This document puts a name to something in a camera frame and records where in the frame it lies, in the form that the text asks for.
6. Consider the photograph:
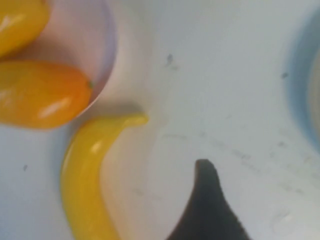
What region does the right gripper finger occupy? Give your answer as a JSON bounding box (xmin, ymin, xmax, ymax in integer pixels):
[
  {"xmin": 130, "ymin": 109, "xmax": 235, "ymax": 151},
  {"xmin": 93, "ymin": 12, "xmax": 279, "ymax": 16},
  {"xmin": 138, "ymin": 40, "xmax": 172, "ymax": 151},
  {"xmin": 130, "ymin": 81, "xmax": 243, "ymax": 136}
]
[{"xmin": 164, "ymin": 158, "xmax": 254, "ymax": 240}]

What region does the pink round plate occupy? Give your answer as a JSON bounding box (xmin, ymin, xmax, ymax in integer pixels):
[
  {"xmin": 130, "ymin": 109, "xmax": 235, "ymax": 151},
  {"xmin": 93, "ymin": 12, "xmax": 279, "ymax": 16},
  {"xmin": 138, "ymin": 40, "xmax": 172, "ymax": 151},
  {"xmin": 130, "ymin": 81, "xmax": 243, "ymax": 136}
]
[{"xmin": 0, "ymin": 0, "xmax": 119, "ymax": 112}]

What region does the yellow toy banana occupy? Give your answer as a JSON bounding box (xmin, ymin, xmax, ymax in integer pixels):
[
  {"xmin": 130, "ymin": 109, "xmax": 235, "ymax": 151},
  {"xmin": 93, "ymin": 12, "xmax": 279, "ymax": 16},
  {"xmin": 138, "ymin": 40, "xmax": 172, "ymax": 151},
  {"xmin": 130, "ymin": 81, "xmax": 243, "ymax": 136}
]
[{"xmin": 59, "ymin": 113, "xmax": 150, "ymax": 240}]

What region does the grey-blue round plate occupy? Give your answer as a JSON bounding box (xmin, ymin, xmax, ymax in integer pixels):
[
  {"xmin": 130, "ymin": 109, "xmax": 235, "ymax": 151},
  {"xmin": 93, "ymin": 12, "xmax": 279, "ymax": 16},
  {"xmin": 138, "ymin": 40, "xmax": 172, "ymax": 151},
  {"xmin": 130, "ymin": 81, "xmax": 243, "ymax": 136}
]
[{"xmin": 284, "ymin": 7, "xmax": 320, "ymax": 157}]

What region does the yellow toy mango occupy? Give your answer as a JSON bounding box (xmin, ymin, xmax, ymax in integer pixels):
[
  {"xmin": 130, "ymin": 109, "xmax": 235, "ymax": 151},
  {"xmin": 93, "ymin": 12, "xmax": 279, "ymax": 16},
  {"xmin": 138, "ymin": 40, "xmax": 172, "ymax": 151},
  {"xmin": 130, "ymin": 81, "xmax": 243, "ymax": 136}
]
[{"xmin": 0, "ymin": 0, "xmax": 50, "ymax": 58}]

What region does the orange-yellow toy mango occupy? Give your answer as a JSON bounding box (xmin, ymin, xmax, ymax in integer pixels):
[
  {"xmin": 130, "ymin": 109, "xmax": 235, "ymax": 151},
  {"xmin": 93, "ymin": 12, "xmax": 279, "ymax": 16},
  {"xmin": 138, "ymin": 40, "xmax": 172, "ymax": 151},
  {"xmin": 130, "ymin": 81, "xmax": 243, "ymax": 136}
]
[{"xmin": 0, "ymin": 59, "xmax": 94, "ymax": 130}]

